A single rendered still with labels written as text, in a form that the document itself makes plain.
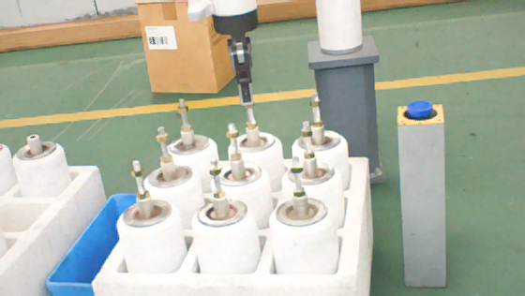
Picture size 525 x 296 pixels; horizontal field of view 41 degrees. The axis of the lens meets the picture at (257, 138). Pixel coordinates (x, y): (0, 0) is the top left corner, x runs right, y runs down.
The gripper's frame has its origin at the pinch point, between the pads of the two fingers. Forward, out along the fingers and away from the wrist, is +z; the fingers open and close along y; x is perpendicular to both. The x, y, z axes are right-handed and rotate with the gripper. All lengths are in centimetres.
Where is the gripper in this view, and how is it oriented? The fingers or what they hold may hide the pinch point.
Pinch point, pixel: (245, 90)
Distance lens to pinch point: 119.9
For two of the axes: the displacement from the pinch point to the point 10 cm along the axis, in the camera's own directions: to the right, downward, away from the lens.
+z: 1.2, 9.0, 4.2
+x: -9.9, 1.4, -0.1
